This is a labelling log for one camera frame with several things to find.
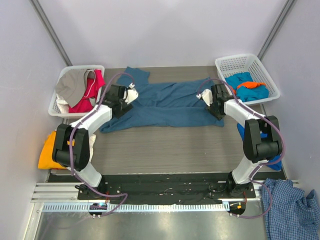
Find dark teal blue t-shirt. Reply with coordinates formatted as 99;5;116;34
99;67;224;134

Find white plastic basket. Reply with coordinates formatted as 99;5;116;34
215;53;281;106
47;65;106;119

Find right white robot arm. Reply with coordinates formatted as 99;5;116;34
197;83;285;198

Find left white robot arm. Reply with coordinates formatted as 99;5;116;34
52;83;139;200

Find pink shirt in basket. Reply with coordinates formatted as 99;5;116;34
69;69;105;114

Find turquoise shirt in basket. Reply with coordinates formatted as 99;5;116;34
225;72;269;102

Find orange shirt in basket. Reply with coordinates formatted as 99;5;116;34
236;81;266;90

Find white shirt in basket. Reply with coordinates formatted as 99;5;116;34
55;94;69;114

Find bright blue folded shirt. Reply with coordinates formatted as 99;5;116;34
236;123;283;172

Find yellow orange folded shirt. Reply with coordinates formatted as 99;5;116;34
37;130;67;170

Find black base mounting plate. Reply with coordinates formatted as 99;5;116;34
76;172;257;204

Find blue checkered cloth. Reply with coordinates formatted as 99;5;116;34
261;178;320;240

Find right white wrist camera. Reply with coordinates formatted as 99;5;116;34
196;89;213;107

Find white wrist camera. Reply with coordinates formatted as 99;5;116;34
124;82;139;105
196;89;213;107

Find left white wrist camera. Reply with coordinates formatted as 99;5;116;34
124;82;139;105

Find right corner metal post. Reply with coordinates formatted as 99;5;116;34
257;0;297;60

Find corner metal post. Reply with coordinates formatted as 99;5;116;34
257;0;297;60
29;0;73;67

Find aluminium rail frame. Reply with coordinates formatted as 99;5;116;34
31;182;260;204

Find white slotted cable duct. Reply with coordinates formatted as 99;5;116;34
42;201;230;213

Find left corner metal post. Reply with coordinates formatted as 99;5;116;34
29;0;73;67

